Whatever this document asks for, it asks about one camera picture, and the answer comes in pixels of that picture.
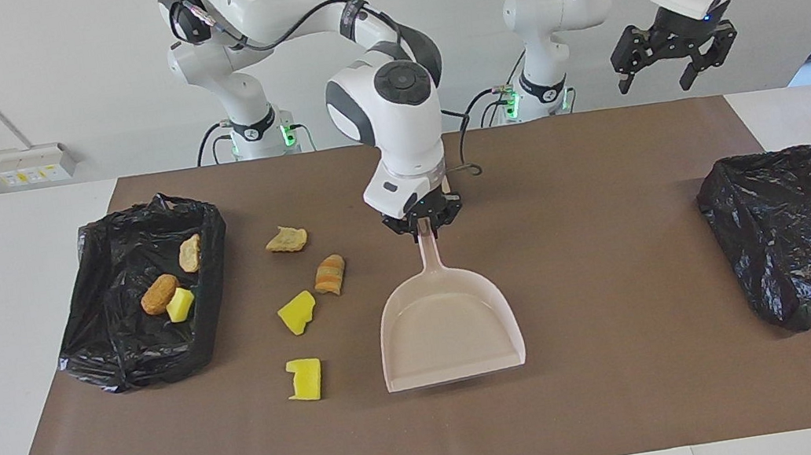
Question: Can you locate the small yellow sponge wedge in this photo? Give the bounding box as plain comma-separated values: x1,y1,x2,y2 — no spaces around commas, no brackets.
162,285,200,326

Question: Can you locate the bin wrapped in black bag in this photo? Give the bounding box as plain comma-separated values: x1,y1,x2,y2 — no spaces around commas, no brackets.
691,144,811,344

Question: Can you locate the striped toy croissant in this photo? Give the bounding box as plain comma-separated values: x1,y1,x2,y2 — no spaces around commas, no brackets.
310,251,350,299

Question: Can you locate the beige plastic dustpan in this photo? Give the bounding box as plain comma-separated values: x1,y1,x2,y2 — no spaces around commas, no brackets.
362,207,531,395

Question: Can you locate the irregular yellow sponge chunk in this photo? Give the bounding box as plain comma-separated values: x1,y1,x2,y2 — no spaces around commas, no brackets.
274,288,321,339

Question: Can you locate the notched rectangular yellow sponge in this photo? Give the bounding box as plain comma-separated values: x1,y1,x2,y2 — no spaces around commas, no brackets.
282,355,326,405

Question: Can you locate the pale toy dumpling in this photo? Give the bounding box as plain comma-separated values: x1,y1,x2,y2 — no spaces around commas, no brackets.
174,233,207,276
262,222,311,257

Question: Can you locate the black arm base cable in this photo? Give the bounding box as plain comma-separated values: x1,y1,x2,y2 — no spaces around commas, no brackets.
190,119,239,169
450,53,520,132

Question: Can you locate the white wall socket box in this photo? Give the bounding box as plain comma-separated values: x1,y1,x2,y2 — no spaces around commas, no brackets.
0,139,80,190

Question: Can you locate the open bin with black bag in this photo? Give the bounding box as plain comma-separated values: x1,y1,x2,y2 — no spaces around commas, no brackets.
37,185,248,402

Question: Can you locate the black right arm base cable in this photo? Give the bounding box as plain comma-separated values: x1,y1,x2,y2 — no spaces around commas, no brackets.
190,119,239,169

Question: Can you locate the black left arm base cable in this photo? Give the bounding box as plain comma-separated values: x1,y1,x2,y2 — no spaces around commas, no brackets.
450,53,520,132

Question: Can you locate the brown table mat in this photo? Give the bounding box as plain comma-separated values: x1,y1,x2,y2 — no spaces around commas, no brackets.
0,81,811,455

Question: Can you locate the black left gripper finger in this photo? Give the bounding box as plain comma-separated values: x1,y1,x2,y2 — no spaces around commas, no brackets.
672,22,746,94
606,27,650,98

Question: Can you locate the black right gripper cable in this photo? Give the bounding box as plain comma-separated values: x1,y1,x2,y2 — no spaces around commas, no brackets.
182,0,484,216

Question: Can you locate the brown fried nugget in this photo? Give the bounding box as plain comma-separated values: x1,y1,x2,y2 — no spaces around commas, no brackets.
137,271,185,318

